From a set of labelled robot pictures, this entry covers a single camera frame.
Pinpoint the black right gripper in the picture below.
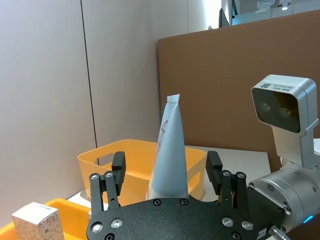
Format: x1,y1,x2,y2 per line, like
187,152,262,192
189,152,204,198
85,150,286,240

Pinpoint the brown partition board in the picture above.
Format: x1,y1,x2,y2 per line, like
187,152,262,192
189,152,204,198
157,9,320,174

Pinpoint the orange plastic bin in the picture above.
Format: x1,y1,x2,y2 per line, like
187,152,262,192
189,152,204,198
0,197,92,240

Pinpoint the white printed carton box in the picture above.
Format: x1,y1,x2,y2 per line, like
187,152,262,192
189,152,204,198
11,201,66,240

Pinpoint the orange plastic basket with handles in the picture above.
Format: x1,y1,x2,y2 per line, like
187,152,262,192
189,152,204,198
77,139,208,207

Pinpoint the white squeeze tube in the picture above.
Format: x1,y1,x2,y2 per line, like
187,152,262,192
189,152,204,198
145,93,190,201

